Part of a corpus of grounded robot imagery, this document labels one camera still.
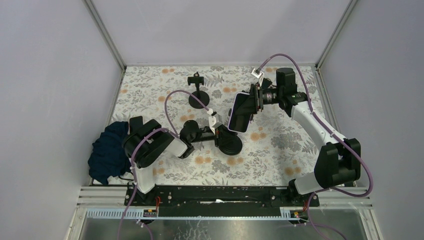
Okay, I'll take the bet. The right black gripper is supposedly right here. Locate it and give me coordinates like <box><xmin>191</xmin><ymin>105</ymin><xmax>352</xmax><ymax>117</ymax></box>
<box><xmin>235</xmin><ymin>84</ymin><xmax>282</xmax><ymax>116</ymax></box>

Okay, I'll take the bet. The black round-base phone stand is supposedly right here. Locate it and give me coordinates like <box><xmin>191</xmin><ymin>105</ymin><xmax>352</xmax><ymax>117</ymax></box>
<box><xmin>215</xmin><ymin>125</ymin><xmax>243</xmax><ymax>156</ymax></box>

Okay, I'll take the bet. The lilac-cased phone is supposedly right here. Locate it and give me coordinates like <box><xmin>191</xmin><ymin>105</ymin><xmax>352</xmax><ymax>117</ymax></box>
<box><xmin>227</xmin><ymin>92</ymin><xmax>255</xmax><ymax>133</ymax></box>

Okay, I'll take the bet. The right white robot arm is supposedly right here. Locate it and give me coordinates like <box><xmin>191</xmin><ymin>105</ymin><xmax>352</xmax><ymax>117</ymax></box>
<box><xmin>250</xmin><ymin>67</ymin><xmax>361</xmax><ymax>206</ymax></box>

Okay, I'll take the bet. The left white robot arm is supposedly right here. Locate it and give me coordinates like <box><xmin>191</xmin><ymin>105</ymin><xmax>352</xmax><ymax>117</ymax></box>
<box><xmin>122</xmin><ymin>115</ymin><xmax>243</xmax><ymax>206</ymax></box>

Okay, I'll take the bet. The far black round-base stand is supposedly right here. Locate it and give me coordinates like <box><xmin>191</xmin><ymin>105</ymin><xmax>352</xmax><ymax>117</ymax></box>
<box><xmin>187</xmin><ymin>71</ymin><xmax>210</xmax><ymax>109</ymax></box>

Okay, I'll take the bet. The small black phone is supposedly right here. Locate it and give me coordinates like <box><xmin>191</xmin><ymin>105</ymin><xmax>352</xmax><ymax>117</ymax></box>
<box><xmin>128</xmin><ymin>116</ymin><xmax>144</xmax><ymax>134</ymax></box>

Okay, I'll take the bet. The floral table mat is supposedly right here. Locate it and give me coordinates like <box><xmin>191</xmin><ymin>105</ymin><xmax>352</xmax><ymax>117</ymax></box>
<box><xmin>111</xmin><ymin>66</ymin><xmax>318</xmax><ymax>186</ymax></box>

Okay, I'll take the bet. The dark blue cloth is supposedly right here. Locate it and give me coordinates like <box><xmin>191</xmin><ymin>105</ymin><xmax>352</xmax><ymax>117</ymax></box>
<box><xmin>87</xmin><ymin>121</ymin><xmax>131</xmax><ymax>185</ymax></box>

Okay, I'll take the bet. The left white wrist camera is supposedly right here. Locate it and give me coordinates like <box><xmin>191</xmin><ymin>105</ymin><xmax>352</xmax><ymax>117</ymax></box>
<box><xmin>207</xmin><ymin>108</ymin><xmax>223</xmax><ymax>134</ymax></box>

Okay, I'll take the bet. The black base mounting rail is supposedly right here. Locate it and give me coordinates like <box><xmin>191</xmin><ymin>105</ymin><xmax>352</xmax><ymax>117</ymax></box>
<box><xmin>124</xmin><ymin>184</ymin><xmax>320</xmax><ymax>218</ymax></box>

